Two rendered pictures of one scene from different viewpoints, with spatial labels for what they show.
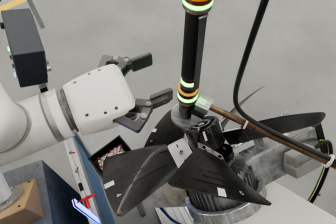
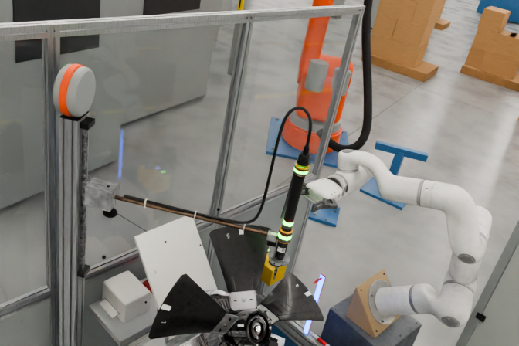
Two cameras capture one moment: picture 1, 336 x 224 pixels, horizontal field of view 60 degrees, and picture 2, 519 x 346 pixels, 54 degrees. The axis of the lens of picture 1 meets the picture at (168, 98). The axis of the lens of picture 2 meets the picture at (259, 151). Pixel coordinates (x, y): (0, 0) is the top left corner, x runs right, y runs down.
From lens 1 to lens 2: 175 cm
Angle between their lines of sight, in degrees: 92
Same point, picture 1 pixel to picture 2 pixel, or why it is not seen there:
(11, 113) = (340, 156)
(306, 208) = (159, 288)
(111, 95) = (317, 184)
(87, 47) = not seen: outside the picture
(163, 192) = not seen: hidden behind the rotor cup
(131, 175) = (295, 297)
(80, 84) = (334, 188)
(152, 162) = (284, 306)
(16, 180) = (388, 334)
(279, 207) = not seen: hidden behind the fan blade
